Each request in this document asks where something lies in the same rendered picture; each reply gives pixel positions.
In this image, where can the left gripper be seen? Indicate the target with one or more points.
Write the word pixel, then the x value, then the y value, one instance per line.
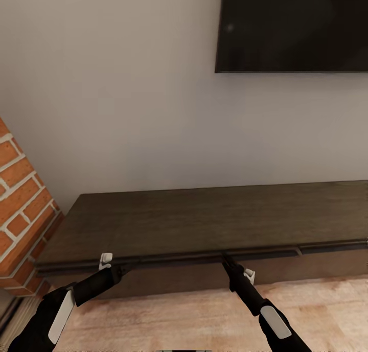
pixel 108 277

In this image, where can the cabinet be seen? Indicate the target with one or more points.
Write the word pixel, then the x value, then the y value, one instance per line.
pixel 282 232

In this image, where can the wood fireplace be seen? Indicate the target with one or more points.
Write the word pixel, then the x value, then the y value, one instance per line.
pixel 15 314

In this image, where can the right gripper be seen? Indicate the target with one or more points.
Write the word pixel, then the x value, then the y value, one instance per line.
pixel 237 280

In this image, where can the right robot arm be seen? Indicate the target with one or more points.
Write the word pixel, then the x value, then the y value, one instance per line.
pixel 280 335

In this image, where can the wall mounted tv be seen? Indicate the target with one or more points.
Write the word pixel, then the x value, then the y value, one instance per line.
pixel 292 36

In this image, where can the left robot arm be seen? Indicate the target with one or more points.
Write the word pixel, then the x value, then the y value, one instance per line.
pixel 44 329

